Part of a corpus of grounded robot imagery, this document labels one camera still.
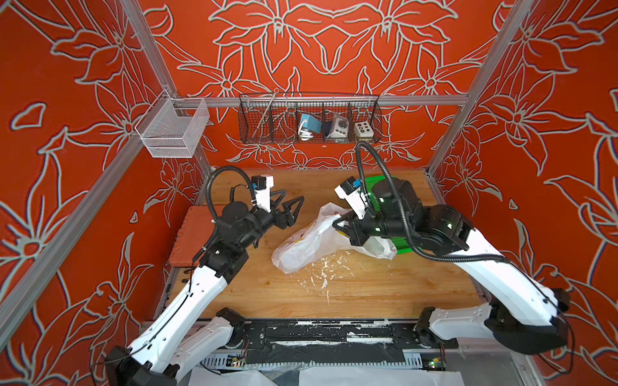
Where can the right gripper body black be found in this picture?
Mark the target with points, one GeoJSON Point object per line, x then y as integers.
{"type": "Point", "coordinates": [376, 226]}

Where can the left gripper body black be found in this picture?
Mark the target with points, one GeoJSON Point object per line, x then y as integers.
{"type": "Point", "coordinates": [261, 222]}

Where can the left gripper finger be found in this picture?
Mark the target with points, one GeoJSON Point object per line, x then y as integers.
{"type": "Point", "coordinates": [292, 209]}
{"type": "Point", "coordinates": [277, 198]}

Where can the white printed plastic bag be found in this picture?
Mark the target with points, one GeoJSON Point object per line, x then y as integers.
{"type": "Point", "coordinates": [320, 239]}

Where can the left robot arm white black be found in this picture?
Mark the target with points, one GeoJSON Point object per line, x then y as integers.
{"type": "Point", "coordinates": [166, 352]}

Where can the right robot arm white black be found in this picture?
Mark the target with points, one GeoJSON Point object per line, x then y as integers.
{"type": "Point", "coordinates": [521, 314]}

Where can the green plastic basket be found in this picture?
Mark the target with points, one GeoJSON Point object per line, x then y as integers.
{"type": "Point", "coordinates": [385, 204]}

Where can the orange plastic tool case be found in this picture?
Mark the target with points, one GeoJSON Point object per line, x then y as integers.
{"type": "Point", "coordinates": [195, 231]}

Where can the white round-socket adapter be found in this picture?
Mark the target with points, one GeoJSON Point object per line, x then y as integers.
{"type": "Point", "coordinates": [337, 128]}

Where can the white button box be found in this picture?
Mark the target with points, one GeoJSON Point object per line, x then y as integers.
{"type": "Point", "coordinates": [363, 131]}

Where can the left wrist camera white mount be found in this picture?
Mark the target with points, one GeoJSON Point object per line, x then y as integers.
{"type": "Point", "coordinates": [262, 188]}

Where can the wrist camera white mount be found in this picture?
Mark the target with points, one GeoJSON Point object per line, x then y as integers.
{"type": "Point", "coordinates": [262, 188]}
{"type": "Point", "coordinates": [350, 190]}

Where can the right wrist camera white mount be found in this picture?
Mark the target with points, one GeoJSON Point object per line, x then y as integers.
{"type": "Point", "coordinates": [350, 190]}

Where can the blue white charger with cable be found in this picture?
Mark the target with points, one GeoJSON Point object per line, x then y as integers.
{"type": "Point", "coordinates": [309, 127]}

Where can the black wire wall basket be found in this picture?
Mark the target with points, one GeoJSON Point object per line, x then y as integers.
{"type": "Point", "coordinates": [319, 118]}

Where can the clear plastic wall bin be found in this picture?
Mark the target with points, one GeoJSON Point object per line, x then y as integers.
{"type": "Point", "coordinates": [171, 132]}

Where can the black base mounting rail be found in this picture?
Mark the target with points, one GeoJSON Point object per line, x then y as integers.
{"type": "Point", "coordinates": [267, 344]}

